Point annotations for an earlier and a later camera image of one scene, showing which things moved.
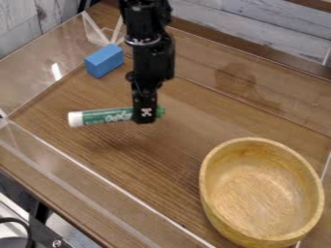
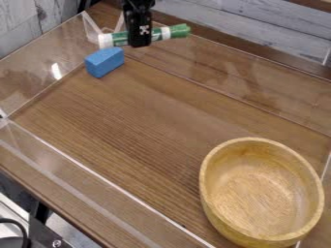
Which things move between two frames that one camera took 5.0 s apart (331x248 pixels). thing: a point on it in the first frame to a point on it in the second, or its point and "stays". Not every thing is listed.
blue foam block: (103, 61) stays
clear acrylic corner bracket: (98, 35) stays
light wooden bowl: (262, 192) stays
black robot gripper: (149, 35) to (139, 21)
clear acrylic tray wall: (118, 215) stays
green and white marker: (106, 116) to (111, 40)
